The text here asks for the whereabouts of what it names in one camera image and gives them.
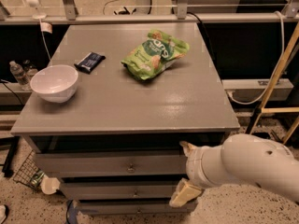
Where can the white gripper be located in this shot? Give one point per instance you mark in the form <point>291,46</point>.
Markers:
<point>193,167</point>

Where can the grey top drawer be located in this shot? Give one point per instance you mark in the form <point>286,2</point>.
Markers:
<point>156,162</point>

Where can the grey drawer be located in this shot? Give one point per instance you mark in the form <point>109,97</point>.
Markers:
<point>156,162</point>
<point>132,207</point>
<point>118,190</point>

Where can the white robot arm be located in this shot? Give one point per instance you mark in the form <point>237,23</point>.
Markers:
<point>241,159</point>

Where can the grey middle drawer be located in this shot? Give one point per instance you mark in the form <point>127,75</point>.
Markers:
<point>118,190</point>

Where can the grey drawer cabinet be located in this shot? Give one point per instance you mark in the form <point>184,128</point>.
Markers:
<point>112,112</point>

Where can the grey bottom drawer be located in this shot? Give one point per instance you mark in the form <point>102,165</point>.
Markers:
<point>132,207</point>

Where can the wooden tripod stand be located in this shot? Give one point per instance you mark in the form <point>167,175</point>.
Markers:
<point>282,63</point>

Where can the green chip bag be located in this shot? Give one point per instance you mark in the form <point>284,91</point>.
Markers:
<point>154,55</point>

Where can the white paper cup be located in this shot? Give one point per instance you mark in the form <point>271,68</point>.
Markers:
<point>50,185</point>

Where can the dark blue snack packet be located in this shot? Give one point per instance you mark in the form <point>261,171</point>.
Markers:
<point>89,62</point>

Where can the green can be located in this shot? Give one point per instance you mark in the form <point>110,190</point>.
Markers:
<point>37,178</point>

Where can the white bowl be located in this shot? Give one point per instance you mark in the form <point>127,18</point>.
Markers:
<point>56,84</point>

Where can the white shoe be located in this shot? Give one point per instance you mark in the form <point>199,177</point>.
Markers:
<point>3,213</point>

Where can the clear plastic water bottle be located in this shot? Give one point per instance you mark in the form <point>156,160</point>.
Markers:
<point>20,75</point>

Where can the dark plastic bottle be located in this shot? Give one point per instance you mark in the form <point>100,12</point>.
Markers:
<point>29,68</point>

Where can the white webcam on stand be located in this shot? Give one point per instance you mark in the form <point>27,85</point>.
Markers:
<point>36,7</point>

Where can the black wire basket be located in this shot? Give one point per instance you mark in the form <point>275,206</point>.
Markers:
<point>26,171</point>

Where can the metal railing frame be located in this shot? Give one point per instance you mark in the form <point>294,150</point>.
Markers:
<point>150,11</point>

